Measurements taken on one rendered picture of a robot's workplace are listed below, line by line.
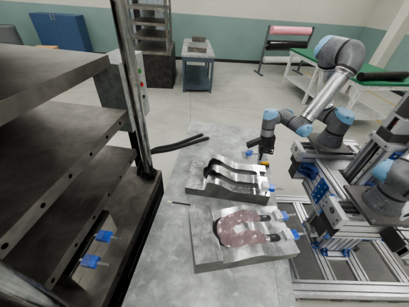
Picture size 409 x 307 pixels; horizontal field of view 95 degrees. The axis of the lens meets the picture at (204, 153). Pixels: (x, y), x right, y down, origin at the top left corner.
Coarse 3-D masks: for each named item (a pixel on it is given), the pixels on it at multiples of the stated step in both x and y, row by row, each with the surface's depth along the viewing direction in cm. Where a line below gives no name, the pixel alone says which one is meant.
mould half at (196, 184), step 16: (192, 160) 132; (224, 160) 125; (192, 176) 120; (208, 176) 111; (240, 176) 120; (256, 176) 120; (192, 192) 115; (208, 192) 113; (224, 192) 111; (240, 192) 110; (256, 192) 109
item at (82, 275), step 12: (108, 216) 88; (96, 228) 80; (108, 228) 89; (84, 240) 76; (96, 240) 80; (84, 252) 73; (96, 252) 82; (72, 264) 69; (84, 264) 74; (60, 276) 68; (72, 276) 68; (84, 276) 75; (84, 288) 76
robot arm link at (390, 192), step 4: (380, 184) 85; (384, 184) 83; (384, 188) 83; (388, 188) 81; (388, 192) 81; (392, 192) 80; (396, 192) 79; (392, 196) 81; (396, 196) 80; (400, 196) 79; (404, 200) 79; (408, 200) 78
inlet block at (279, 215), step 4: (272, 212) 103; (276, 212) 101; (280, 212) 101; (284, 212) 103; (276, 216) 99; (280, 216) 100; (284, 216) 101; (276, 220) 99; (280, 220) 100; (284, 220) 102
